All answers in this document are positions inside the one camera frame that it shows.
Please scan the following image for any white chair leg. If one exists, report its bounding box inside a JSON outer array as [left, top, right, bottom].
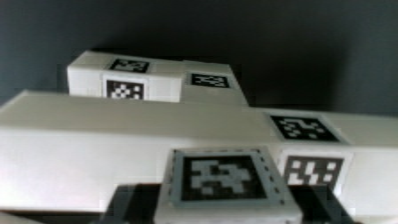
[[181, 61, 247, 106], [68, 51, 185, 102]]

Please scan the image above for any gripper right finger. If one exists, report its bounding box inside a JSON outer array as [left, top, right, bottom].
[[290, 185, 363, 224]]

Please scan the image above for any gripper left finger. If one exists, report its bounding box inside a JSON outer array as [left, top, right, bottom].
[[89, 183, 160, 224]]

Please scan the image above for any white chair back piece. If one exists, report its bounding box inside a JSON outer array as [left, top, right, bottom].
[[0, 92, 398, 224]]

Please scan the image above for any white chair leg tagged cube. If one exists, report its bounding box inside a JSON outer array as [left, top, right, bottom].
[[153, 147, 304, 224]]

